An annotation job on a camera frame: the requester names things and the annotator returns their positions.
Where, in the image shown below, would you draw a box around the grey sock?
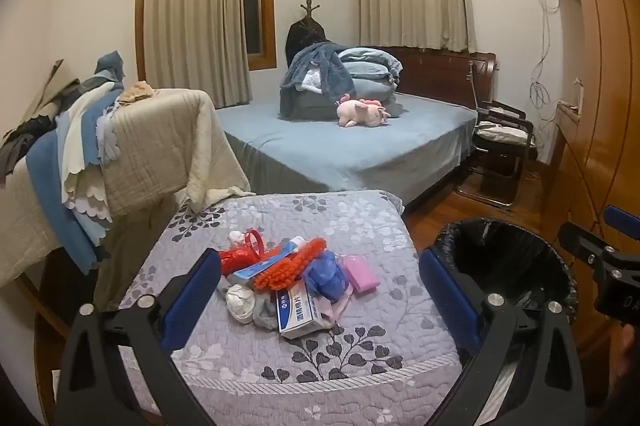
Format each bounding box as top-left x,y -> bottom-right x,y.
252,291 -> 281,332

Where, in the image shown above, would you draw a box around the pink cloth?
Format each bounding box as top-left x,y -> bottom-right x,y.
320,291 -> 353,322

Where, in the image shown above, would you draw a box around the pale blue scalloped cloth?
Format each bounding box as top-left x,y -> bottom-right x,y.
90,103 -> 123,167

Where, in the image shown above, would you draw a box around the purple floral quilted table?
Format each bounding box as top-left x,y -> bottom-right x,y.
117,190 -> 468,426

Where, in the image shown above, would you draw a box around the pink plush toy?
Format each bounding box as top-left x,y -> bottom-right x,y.
335,93 -> 392,128

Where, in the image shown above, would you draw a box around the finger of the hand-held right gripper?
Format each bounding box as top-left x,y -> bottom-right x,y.
602,205 -> 640,233
559,221 -> 624,275

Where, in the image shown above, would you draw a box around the dark wooden headboard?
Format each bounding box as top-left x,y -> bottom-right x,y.
370,46 -> 501,112

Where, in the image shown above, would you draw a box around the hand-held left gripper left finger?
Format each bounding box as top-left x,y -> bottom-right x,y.
54,248 -> 223,426

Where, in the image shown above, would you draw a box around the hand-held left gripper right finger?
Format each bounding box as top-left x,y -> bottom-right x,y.
419,247 -> 587,426

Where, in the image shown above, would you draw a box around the blue white toothpaste box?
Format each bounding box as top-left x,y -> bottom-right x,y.
275,283 -> 333,339

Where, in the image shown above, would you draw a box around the beige covered chair with cloths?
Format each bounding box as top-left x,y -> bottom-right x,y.
0,88 -> 256,307

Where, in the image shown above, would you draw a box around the cream scalloped cloth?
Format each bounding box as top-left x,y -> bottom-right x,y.
55,81 -> 116,217

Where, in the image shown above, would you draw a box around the pink soap bar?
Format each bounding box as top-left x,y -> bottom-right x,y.
342,256 -> 381,293

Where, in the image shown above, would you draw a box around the dark coat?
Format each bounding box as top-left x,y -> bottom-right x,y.
286,17 -> 328,69

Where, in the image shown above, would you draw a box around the bed with blue sheet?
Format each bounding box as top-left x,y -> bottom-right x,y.
215,93 -> 481,207

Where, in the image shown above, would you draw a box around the white wad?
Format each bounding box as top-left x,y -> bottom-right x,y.
225,284 -> 258,324

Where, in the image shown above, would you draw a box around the red plastic ring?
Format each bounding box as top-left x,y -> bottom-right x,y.
244,228 -> 264,263

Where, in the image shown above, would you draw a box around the wooden coat rack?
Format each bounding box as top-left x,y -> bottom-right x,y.
300,0 -> 321,27

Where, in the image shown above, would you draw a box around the black metal chair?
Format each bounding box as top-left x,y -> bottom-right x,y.
455,101 -> 538,209

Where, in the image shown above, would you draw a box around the blue felt cloth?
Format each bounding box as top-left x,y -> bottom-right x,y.
25,126 -> 113,272

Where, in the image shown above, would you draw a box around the blue toothpaste tube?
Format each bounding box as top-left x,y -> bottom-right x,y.
227,236 -> 308,287

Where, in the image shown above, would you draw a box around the wooden framed window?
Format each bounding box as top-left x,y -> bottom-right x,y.
241,0 -> 277,71

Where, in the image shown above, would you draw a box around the black trash bin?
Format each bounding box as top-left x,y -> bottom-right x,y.
430,216 -> 579,426

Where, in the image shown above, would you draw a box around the orange foam net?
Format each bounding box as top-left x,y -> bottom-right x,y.
255,237 -> 327,292

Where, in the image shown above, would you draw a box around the red plastic bag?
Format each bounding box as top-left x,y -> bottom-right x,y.
218,246 -> 263,278

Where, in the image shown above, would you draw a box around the teal cloth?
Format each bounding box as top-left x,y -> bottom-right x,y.
94,51 -> 126,84

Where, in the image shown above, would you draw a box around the dark grey cloth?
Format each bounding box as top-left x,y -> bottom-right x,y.
0,116 -> 58,187

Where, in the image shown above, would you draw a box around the tan crumpled cloth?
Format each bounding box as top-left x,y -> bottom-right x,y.
120,81 -> 158,104

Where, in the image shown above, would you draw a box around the blue grey robe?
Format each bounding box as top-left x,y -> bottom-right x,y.
279,42 -> 347,117

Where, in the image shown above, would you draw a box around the person's right hand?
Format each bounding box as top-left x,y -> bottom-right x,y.
614,321 -> 640,378

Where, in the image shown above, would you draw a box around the wooden wardrobe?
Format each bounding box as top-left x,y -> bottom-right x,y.
537,0 -> 640,377

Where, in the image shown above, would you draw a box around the hanging white cables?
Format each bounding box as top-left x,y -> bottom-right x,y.
527,0 -> 561,122

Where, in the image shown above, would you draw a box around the blue plastic bag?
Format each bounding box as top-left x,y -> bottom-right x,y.
302,251 -> 348,302

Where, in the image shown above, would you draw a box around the pale chair cushion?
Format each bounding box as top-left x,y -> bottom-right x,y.
474,122 -> 531,144

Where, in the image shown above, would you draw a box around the pile of folded bedding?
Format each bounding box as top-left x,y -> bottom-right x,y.
280,46 -> 405,122

